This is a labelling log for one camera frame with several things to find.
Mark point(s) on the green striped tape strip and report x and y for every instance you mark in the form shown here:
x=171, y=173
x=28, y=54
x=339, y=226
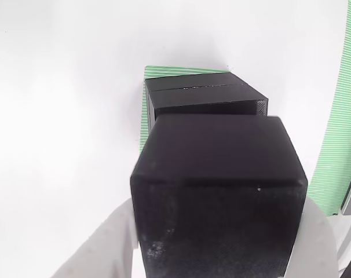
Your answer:
x=343, y=116

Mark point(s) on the green striped square patch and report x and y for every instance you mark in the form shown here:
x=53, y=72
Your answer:
x=142, y=127

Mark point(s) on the black cube with seam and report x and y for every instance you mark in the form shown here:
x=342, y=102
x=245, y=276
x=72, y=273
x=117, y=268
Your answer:
x=204, y=94

